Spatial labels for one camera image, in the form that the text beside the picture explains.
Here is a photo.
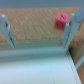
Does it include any white cabinet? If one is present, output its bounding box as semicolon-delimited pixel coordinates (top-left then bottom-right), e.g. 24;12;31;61
0;40;84;84

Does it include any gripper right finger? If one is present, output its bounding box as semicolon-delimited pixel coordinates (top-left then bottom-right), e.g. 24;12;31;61
61;14;81;50

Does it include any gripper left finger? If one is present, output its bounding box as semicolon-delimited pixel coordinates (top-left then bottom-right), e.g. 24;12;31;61
0;13;17;51

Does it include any pink block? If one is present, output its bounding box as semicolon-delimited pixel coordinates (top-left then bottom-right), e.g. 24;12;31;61
54;11;70;30

